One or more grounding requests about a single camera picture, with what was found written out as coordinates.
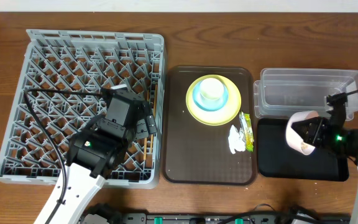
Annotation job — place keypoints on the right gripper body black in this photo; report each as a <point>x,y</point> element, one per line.
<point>329,136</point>

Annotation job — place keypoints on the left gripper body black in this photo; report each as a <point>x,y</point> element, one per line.
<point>140,128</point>

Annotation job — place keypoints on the white bowl with food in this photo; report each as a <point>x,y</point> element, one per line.
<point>293,139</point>

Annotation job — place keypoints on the wooden chopstick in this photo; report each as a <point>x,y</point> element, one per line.
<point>145,139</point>
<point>154,112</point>

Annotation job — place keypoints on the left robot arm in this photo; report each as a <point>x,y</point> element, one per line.
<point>98,149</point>

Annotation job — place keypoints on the black plastic waste tray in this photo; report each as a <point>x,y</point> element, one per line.
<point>276,159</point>

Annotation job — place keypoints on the clear plastic bin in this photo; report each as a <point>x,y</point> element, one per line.
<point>281,92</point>

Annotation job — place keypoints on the green snack wrapper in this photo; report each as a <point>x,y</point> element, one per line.
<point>247,130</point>

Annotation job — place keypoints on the light blue saucer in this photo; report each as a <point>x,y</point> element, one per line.
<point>209,105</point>

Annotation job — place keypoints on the crumpled white tissue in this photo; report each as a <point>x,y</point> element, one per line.
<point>236,140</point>

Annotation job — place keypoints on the grey plastic dish rack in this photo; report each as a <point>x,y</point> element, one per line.
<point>56,95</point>

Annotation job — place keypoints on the yellow-green plate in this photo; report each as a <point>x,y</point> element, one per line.
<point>219,117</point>

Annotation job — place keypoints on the white upturned cup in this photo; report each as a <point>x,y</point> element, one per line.
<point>211,88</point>

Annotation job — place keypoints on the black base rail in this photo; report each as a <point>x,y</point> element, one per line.
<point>103,213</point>

